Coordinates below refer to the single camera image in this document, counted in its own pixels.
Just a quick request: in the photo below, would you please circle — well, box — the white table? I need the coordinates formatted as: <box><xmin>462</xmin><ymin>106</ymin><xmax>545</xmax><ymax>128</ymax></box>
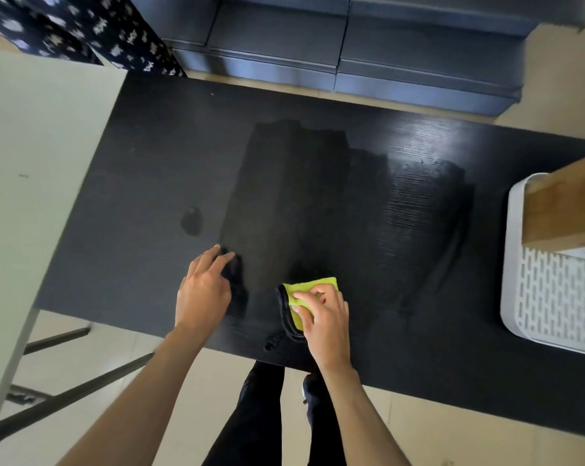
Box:
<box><xmin>0</xmin><ymin>47</ymin><xmax>128</xmax><ymax>428</ymax></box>

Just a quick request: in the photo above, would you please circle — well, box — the person's left leg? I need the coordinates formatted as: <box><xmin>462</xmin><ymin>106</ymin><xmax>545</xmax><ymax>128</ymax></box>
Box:
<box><xmin>203</xmin><ymin>361</ymin><xmax>286</xmax><ymax>466</ymax></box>

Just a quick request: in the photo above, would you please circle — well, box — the blue-grey sofa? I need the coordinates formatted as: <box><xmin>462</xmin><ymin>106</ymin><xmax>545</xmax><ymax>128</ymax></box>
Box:
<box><xmin>127</xmin><ymin>0</ymin><xmax>585</xmax><ymax>117</ymax></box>

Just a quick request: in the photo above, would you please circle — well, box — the yellow-green cleaning cloth black edge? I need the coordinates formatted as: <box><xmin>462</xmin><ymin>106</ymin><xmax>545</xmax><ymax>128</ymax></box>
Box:
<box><xmin>265</xmin><ymin>277</ymin><xmax>338</xmax><ymax>352</ymax></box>

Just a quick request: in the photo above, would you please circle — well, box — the black shoe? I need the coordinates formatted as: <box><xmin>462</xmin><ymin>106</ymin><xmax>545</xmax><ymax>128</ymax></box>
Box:
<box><xmin>301</xmin><ymin>372</ymin><xmax>328</xmax><ymax>406</ymax></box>

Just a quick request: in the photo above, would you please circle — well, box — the person's right hand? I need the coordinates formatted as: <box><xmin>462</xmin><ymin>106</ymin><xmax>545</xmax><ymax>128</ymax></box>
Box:
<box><xmin>290</xmin><ymin>284</ymin><xmax>353</xmax><ymax>372</ymax></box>

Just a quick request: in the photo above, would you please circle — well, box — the light wooden board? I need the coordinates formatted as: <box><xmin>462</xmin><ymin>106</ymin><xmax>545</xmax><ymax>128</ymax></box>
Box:
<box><xmin>522</xmin><ymin>150</ymin><xmax>585</xmax><ymax>254</ymax></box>

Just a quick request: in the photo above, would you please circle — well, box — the white perforated plastic basket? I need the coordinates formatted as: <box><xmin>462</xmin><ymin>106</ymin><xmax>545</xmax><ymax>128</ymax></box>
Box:
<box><xmin>500</xmin><ymin>172</ymin><xmax>585</xmax><ymax>359</ymax></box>

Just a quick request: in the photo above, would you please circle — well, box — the black metal table frame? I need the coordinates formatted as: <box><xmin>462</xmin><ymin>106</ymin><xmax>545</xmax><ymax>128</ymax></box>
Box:
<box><xmin>0</xmin><ymin>326</ymin><xmax>156</xmax><ymax>448</ymax></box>

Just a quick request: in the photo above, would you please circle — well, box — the person's leg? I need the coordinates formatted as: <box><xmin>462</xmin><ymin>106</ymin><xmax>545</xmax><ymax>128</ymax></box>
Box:
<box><xmin>308</xmin><ymin>378</ymin><xmax>348</xmax><ymax>466</ymax></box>
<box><xmin>203</xmin><ymin>361</ymin><xmax>286</xmax><ymax>466</ymax></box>

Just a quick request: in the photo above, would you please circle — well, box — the person's left hand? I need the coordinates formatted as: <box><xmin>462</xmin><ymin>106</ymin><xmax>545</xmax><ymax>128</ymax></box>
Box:
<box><xmin>174</xmin><ymin>244</ymin><xmax>236</xmax><ymax>336</ymax></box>

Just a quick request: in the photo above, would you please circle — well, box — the dark blue white-patterned fabric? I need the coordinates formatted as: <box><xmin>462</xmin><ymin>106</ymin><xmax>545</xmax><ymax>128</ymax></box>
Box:
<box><xmin>0</xmin><ymin>0</ymin><xmax>186</xmax><ymax>77</ymax></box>

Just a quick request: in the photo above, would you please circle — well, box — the person's right forearm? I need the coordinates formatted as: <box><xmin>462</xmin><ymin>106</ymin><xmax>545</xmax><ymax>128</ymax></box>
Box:
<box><xmin>317</xmin><ymin>364</ymin><xmax>413</xmax><ymax>466</ymax></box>

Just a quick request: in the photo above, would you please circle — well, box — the person's right leg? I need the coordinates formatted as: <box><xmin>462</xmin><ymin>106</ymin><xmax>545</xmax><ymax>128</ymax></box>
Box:
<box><xmin>308</xmin><ymin>378</ymin><xmax>348</xmax><ymax>466</ymax></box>

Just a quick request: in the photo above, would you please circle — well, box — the person's left forearm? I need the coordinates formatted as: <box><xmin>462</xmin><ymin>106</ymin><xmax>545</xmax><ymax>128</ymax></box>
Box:
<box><xmin>57</xmin><ymin>325</ymin><xmax>221</xmax><ymax>466</ymax></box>

